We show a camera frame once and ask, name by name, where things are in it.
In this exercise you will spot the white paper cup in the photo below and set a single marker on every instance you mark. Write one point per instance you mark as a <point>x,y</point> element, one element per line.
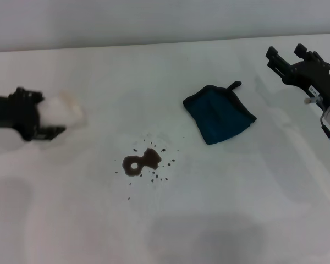
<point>63,110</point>

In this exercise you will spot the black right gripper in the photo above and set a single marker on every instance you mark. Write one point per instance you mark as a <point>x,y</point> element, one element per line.
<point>313,77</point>

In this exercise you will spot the black water stain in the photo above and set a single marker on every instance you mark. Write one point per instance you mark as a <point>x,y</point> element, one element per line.
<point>149,160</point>

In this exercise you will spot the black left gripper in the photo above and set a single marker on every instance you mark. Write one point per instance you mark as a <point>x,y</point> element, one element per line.
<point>13,112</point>

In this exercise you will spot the blue rag with black trim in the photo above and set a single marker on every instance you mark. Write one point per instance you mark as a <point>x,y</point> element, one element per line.
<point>218,115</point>

